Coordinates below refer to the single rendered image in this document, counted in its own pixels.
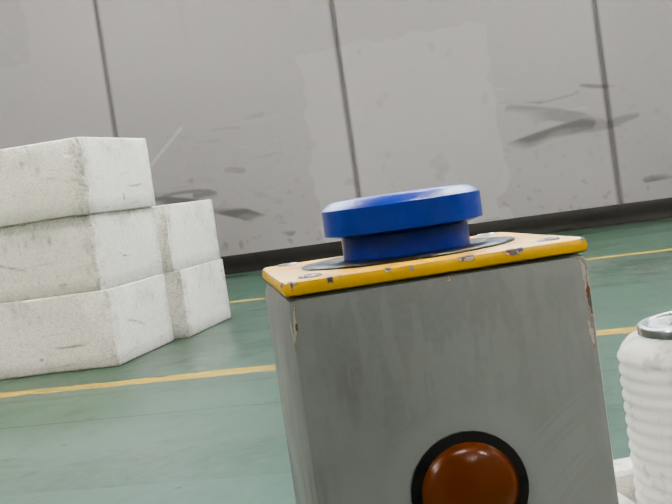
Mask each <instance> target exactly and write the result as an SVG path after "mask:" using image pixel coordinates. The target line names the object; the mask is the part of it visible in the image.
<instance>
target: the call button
mask: <svg viewBox="0 0 672 504"><path fill-rule="evenodd" d="M321 214H322V221H323V228H324V235H325V238H335V239H341V242H342V249H343V256H344V261H364V260H375V259H384V258H393V257H400V256H408V255H415V254H421V253H428V252H434V251H439V250H445V249H450V248H455V247H460V246H464V245H467V244H470V236H469V228H468V221H469V220H472V219H474V218H477V217H479V216H482V215H483V212H482V204H481V197H480V190H479V189H477V188H476V187H474V186H472V185H471V184H462V185H450V186H439V187H431V188H424V189H416V190H409V191H402V192H395V193H388V194H382V195H375V196H368V197H362V198H356V199H351V200H346V201H341V202H336V203H331V204H328V206H327V207H326V208H325V209H324V210H323V211H322V212H321Z"/></svg>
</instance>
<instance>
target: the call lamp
mask: <svg viewBox="0 0 672 504"><path fill-rule="evenodd" d="M519 494H520V488H519V479H518V475H517V472H516V470H515V468H514V466H513V464H512V463H511V461H510V460H509V459H508V457H507V456H506V455H505V454H503V453H502V452H501V451H500V450H498V449H497V448H495V447H493V446H491V445H488V444H485V443H480V442H464V443H460V444H456V445H454V446H452V447H450V448H448V449H446V450H445V451H443V452H442V453H441V454H439V455H438V456H437V457H436V459H435V460H434V461H433V462H432V463H431V465H430V467H429V468H428V470H427V472H426V475H425V478H424V480H423V486H422V501H423V504H518V500H519Z"/></svg>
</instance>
